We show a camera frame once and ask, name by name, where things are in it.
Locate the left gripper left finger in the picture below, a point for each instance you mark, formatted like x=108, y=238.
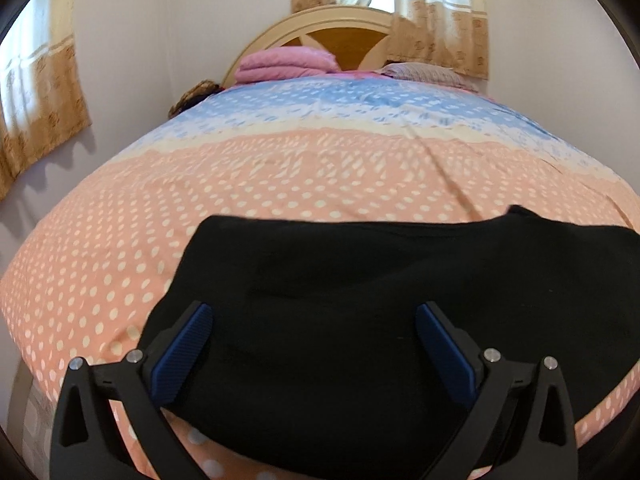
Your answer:
x=86, y=442

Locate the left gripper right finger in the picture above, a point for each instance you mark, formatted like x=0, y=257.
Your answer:
x=520, y=422

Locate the black pants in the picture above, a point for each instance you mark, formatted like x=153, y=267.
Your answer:
x=315, y=363

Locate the polka dot bed quilt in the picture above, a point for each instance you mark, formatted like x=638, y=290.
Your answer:
x=324, y=149

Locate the beige side window curtain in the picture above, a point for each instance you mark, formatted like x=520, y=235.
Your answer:
x=42, y=103

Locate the striped pillow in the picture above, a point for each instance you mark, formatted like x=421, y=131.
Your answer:
x=428, y=74

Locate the brown furry item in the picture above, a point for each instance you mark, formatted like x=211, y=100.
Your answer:
x=195, y=96

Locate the folded pink blanket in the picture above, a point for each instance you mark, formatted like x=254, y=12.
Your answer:
x=282, y=63

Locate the cream wooden headboard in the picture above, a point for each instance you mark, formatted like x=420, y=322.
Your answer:
x=356, y=36

